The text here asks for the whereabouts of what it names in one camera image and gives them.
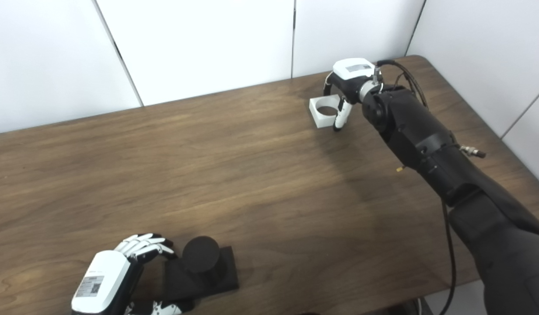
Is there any white square piece with hole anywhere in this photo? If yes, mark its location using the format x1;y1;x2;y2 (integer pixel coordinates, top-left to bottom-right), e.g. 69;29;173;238
309;94;345;129

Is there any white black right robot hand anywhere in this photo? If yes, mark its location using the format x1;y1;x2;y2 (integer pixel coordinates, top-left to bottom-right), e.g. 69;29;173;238
323;58;377;132

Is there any black peg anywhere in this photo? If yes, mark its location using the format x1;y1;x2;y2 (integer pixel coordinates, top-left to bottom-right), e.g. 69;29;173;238
164;236;239;302

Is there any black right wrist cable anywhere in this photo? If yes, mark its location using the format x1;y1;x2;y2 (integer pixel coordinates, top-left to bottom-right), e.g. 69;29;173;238
377;59;457;315

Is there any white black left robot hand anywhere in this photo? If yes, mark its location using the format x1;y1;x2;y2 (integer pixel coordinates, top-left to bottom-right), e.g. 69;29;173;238
71;233;196;315

